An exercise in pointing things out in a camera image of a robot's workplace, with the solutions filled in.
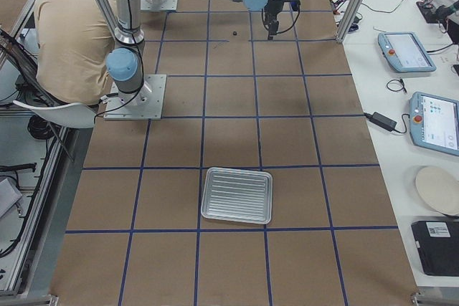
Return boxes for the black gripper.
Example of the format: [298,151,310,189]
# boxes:
[264,0,286,41]

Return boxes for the silver ribbed metal tray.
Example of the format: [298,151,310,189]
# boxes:
[201,167,273,225]

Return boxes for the far teach pendant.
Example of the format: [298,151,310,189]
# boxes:
[377,32,436,73]

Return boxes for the teach pendant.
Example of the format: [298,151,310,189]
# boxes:
[410,92,458,156]
[377,32,436,73]

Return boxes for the black power adapter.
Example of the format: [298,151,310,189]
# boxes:
[364,112,397,132]

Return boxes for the near teach pendant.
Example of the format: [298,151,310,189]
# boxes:
[410,92,458,156]

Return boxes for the person in beige shirt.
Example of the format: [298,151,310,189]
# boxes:
[34,0,114,106]

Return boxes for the white chair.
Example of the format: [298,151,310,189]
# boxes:
[12,100,100,163]

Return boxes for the beige round plate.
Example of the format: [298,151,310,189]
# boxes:
[415,166,458,216]

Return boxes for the black box with label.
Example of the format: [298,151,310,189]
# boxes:
[411,221,458,277]

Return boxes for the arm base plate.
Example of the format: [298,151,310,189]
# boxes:
[103,75,167,120]
[141,0,178,12]

